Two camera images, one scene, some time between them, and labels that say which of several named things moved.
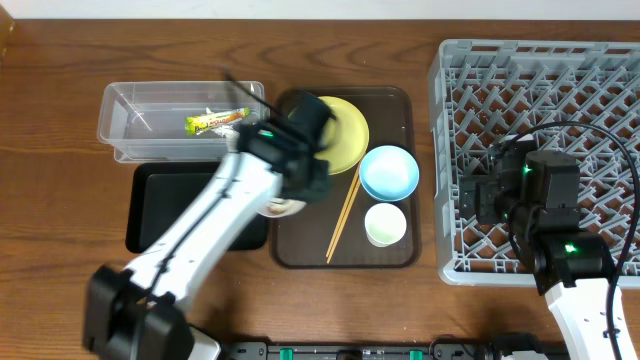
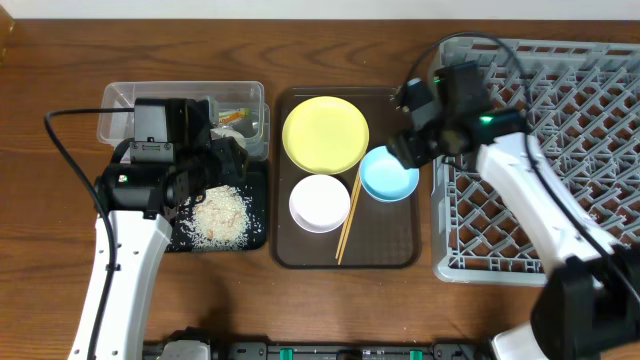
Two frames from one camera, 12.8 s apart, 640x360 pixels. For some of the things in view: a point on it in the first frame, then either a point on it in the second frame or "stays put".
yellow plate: x=345 y=139 stays put
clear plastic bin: x=176 y=121 stays put
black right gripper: x=470 y=198 → x=406 y=148
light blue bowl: x=389 y=173 stays put
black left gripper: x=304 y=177 → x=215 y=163
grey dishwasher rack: x=483 y=91 stays put
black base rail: x=386 y=350 stays put
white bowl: x=278 y=207 → x=319 y=203
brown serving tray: x=370 y=214 stays put
